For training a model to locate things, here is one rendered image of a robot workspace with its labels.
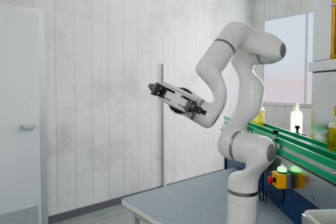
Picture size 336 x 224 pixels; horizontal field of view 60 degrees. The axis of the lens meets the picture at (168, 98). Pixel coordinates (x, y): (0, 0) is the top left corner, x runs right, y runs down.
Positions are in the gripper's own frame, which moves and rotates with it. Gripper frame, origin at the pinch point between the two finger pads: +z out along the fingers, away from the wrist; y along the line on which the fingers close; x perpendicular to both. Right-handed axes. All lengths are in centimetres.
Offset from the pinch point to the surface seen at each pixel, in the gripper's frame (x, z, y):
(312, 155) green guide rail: -3, -69, 54
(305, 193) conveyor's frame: 13, -72, 59
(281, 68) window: -111, -412, 60
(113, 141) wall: 82, -259, -89
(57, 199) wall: 153, -216, -102
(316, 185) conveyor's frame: 7, -63, 59
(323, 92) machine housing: -39, -111, 57
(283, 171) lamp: 10, -83, 50
